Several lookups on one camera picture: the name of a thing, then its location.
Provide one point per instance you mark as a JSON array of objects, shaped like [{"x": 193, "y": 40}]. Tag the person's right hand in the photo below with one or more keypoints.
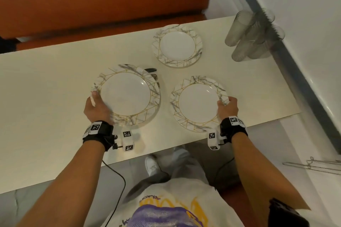
[{"x": 230, "y": 109}]

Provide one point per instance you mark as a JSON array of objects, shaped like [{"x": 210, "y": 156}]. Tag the person's left hand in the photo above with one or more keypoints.
[{"x": 94, "y": 111}]

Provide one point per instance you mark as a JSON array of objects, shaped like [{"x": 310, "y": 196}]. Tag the person's right thumb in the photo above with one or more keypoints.
[{"x": 221, "y": 105}]

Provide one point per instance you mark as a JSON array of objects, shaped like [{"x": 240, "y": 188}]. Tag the person's left thumb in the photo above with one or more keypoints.
[{"x": 96, "y": 98}]

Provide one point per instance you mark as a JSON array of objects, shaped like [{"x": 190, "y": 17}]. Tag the medium marble pattern plate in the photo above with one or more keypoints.
[{"x": 198, "y": 103}]

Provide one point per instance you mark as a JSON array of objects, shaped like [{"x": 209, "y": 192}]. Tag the large marble pattern plate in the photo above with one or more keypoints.
[{"x": 125, "y": 95}]

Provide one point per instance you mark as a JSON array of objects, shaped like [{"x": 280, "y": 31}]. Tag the person's right forearm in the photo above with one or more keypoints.
[{"x": 262, "y": 173}]

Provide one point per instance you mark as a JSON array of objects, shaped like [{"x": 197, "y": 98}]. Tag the person's left forearm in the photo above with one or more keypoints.
[{"x": 72, "y": 181}]

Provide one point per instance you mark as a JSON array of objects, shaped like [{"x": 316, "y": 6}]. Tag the black right wrist band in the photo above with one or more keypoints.
[{"x": 234, "y": 128}]

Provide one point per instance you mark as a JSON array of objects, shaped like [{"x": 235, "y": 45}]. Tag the black wrist band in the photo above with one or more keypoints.
[
  {"x": 234, "y": 128},
  {"x": 102, "y": 133}
]

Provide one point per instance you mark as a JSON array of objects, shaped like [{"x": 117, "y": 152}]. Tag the black left wrist band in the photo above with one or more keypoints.
[{"x": 102, "y": 133}]

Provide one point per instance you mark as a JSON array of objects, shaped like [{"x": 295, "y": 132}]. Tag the metal fork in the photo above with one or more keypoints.
[{"x": 157, "y": 80}]

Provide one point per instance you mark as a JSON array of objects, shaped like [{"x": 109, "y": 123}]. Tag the grey trousers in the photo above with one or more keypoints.
[{"x": 186, "y": 163}]

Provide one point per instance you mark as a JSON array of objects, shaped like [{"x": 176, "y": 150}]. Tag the small marble pattern plate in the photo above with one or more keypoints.
[{"x": 177, "y": 45}]

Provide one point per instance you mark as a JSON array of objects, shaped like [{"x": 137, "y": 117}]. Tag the white shoe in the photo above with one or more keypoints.
[{"x": 152, "y": 166}]

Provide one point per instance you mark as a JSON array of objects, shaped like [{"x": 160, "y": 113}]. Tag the orange upholstered bench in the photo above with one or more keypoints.
[{"x": 101, "y": 0}]

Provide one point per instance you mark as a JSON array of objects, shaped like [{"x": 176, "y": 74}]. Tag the white printed shirt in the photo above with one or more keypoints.
[{"x": 175, "y": 203}]

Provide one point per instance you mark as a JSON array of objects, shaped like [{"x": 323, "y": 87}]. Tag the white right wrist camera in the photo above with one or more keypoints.
[{"x": 214, "y": 140}]

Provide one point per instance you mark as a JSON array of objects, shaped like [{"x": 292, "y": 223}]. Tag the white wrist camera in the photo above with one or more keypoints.
[
  {"x": 128, "y": 140},
  {"x": 214, "y": 140}
]

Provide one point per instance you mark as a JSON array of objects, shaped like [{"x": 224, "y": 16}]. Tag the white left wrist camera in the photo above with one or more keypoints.
[{"x": 128, "y": 140}]

